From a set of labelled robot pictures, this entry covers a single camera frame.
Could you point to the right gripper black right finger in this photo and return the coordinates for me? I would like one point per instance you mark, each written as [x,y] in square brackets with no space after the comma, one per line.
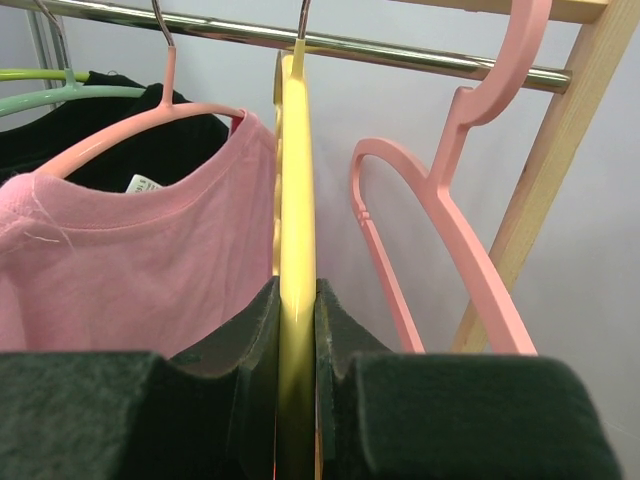
[387,415]

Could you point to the pink t shirt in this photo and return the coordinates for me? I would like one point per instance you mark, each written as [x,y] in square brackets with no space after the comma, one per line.
[84,269]

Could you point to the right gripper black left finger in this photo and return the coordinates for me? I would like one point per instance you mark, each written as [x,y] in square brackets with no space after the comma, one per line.
[207,413]

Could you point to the yellow hanger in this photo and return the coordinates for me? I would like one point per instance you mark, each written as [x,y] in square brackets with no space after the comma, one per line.
[294,263]

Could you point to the pink plastic hanger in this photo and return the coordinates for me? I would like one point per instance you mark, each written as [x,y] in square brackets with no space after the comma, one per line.
[470,107]

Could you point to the mint green hanger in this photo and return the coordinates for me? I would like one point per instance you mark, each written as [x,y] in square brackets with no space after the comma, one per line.
[72,89]

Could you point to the wooden clothes rack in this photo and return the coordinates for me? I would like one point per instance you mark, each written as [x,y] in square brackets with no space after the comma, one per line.
[552,183]

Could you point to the lime green hanger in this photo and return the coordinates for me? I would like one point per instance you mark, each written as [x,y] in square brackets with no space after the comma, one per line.
[31,74]

